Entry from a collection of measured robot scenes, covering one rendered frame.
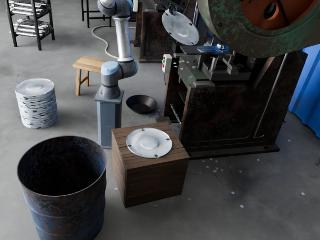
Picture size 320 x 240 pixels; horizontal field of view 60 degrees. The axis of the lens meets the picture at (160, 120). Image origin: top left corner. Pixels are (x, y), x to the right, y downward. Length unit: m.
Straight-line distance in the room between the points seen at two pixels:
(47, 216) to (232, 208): 1.15
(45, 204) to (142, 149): 0.64
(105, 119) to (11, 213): 0.83
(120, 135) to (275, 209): 1.16
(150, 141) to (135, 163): 0.21
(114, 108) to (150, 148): 0.45
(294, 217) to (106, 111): 1.46
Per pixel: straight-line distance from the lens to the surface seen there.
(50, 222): 1.51
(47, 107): 2.40
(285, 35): 1.74
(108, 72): 1.88
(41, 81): 2.52
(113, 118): 2.04
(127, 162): 1.62
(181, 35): 1.96
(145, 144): 1.73
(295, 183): 2.37
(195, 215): 1.88
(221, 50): 2.15
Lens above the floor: 1.49
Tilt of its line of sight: 35 degrees down
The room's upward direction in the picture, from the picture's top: 7 degrees clockwise
